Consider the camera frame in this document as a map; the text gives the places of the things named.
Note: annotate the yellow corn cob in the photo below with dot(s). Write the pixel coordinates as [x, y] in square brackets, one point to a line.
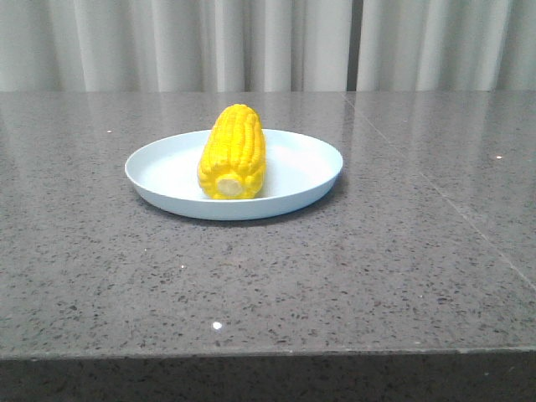
[233, 162]

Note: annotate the white pleated curtain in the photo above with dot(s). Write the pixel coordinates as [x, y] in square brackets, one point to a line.
[267, 46]

